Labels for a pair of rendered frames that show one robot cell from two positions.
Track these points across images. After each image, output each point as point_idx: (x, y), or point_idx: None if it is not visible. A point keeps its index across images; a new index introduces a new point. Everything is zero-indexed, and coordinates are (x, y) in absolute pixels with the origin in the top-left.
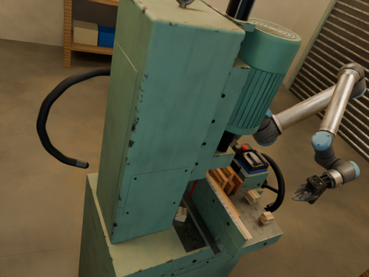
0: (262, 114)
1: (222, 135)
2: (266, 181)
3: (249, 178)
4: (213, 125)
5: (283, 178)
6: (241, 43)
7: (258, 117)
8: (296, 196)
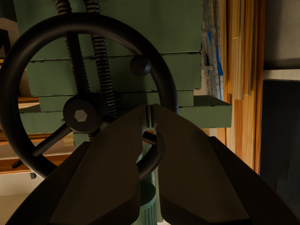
0: (156, 212)
1: (152, 177)
2: (97, 128)
3: (143, 145)
4: (152, 179)
5: (142, 178)
6: (162, 218)
7: (155, 208)
8: (142, 125)
